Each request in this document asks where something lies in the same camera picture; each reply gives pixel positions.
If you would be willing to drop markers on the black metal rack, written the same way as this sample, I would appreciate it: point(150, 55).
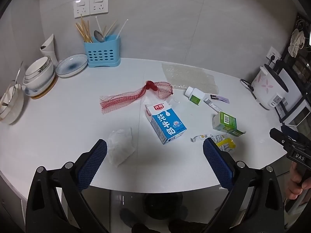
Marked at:
point(281, 65)

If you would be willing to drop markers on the green white cardboard box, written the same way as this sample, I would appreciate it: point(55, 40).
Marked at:
point(224, 123)

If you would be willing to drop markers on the blue plastic utensil holder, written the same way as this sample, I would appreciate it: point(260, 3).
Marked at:
point(102, 53)

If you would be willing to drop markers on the purple sachet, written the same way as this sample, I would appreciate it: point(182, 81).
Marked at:
point(221, 99)

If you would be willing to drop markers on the white microwave oven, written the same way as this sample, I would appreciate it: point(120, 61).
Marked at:
point(297, 115)

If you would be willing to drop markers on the white bowl dark rim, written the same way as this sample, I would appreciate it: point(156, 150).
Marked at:
point(36, 66)

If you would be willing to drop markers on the red mesh bag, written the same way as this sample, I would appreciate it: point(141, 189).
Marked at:
point(126, 97)

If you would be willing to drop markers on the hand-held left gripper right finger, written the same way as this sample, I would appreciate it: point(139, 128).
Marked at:
point(218, 165)

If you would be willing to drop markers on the blue white milk carton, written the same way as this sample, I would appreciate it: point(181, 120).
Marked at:
point(166, 123)

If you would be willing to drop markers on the white tissue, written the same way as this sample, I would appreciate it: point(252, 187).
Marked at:
point(120, 148)

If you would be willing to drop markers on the white slanted-rim jug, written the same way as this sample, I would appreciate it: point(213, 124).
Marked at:
point(49, 51)

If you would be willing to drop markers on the clear bubble wrap sheet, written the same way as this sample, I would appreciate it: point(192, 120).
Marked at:
point(192, 76)

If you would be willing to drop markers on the white floral rice cooker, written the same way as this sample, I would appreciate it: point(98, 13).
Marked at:
point(266, 87)

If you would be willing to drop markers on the black trash bin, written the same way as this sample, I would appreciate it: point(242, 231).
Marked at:
point(161, 206)

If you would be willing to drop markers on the large white bowl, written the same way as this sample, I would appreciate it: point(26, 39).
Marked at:
point(42, 79)

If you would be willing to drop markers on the white double wall socket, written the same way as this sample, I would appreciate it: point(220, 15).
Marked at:
point(273, 53)

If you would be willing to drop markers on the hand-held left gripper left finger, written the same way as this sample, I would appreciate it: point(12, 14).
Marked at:
point(93, 165)

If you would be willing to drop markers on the metal spoon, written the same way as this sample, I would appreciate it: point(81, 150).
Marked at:
point(99, 36)

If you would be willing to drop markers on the cream mesh cloth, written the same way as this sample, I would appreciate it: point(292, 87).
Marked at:
point(297, 41)

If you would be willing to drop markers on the black wall plug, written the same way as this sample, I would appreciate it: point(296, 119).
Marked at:
point(271, 59)

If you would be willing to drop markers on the blue patterned plate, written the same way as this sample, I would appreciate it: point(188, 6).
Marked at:
point(71, 66)

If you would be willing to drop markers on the person's dark trousers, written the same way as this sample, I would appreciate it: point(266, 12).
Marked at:
point(170, 227)

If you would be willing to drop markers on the white vented appliance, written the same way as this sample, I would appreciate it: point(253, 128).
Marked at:
point(289, 85)

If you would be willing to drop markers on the person's right hand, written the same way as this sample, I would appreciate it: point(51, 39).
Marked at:
point(294, 184)

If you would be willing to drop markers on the white plastic utensil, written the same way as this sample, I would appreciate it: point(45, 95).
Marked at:
point(122, 28)
point(98, 25)

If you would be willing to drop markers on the round wooden trivet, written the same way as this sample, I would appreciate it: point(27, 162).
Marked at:
point(49, 89)

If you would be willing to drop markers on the white stick sachet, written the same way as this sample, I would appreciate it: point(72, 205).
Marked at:
point(211, 105)

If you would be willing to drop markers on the small white yellow wrapper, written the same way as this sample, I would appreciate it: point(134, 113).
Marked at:
point(200, 137)

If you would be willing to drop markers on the long metal ladle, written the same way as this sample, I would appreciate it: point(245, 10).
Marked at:
point(18, 74)

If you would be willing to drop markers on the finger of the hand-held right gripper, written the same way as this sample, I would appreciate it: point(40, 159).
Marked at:
point(277, 134)
point(290, 130)

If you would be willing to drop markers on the white pill bottle green label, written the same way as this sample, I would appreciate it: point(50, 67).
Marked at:
point(194, 95)

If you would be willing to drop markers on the bundle of wooden chopsticks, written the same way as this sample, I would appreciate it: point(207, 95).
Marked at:
point(85, 32)

